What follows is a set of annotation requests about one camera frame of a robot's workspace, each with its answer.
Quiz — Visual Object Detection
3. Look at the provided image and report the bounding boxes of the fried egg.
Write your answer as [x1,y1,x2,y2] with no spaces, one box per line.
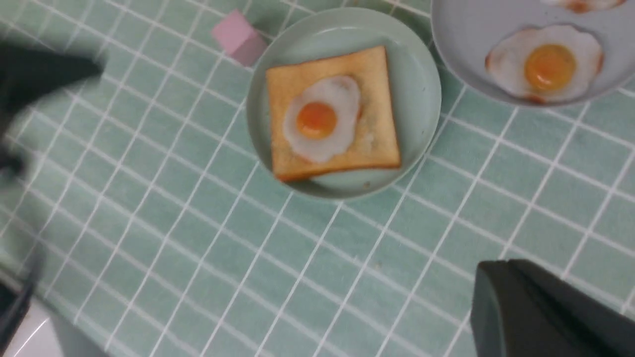
[541,0,626,14]
[485,25,605,104]
[283,75,362,163]

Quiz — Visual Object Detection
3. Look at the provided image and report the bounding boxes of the toast slice on centre plate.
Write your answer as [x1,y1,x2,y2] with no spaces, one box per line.
[265,46,402,181]

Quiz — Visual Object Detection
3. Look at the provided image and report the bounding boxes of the grey plate with eggs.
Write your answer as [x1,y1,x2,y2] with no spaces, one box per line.
[430,0,635,108]

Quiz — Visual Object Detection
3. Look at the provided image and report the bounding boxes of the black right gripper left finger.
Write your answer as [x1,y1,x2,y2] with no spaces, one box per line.
[0,42,105,129]

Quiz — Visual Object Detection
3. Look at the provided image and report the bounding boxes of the green checked tablecloth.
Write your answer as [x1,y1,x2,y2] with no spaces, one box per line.
[1,0,635,357]

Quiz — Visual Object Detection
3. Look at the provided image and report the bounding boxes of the pink cube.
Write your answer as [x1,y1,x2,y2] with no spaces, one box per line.
[211,9,267,67]

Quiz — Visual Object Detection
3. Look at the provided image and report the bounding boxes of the green centre plate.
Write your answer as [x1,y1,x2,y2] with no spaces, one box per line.
[245,7,442,201]

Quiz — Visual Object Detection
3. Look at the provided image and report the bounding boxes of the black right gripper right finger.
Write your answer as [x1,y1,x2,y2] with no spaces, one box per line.
[470,259,635,357]

